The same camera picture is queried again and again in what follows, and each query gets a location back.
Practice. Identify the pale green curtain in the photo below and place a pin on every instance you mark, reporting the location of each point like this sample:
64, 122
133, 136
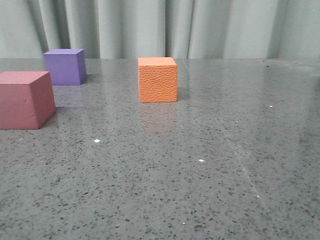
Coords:
182, 29

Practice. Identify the purple foam cube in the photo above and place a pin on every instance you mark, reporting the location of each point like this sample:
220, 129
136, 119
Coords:
66, 66

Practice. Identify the orange foam cube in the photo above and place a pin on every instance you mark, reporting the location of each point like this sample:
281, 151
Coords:
157, 79

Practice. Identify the pink foam cube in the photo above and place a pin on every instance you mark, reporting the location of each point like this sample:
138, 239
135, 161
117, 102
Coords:
26, 99

